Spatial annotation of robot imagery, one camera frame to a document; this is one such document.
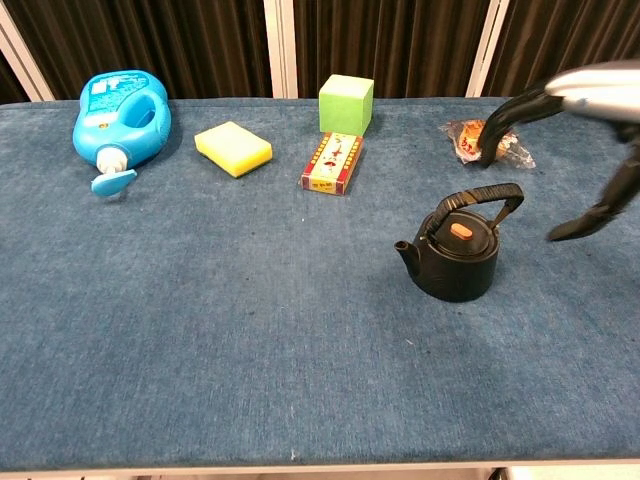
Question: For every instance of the silver and black right hand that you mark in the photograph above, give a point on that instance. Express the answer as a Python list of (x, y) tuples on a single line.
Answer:
[(590, 92)]

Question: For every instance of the snack in clear wrapper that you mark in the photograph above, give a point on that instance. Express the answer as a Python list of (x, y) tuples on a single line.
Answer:
[(467, 137)]

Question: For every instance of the green cube block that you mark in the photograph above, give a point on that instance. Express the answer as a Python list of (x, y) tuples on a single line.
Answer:
[(345, 107)]

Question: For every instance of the red and white card box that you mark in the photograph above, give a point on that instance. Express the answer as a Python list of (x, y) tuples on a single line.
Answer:
[(330, 162)]

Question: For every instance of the yellow sponge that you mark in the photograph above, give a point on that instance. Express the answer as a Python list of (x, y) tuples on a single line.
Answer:
[(232, 147)]

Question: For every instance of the dark pleated curtain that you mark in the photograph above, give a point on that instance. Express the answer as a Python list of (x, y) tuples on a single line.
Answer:
[(200, 45)]

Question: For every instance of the blue table cloth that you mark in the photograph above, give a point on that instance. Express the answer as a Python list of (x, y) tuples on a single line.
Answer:
[(250, 325)]

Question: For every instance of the blue detergent bottle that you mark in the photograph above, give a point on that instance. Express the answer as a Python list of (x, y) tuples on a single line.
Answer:
[(120, 120)]

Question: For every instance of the leaning white frame post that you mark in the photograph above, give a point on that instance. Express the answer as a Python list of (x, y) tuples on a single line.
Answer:
[(487, 50)]

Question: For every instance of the upright white frame post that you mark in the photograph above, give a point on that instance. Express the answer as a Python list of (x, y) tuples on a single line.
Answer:
[(281, 50)]

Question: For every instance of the slanted white frame post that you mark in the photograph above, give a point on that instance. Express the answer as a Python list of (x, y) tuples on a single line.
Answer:
[(25, 60)]

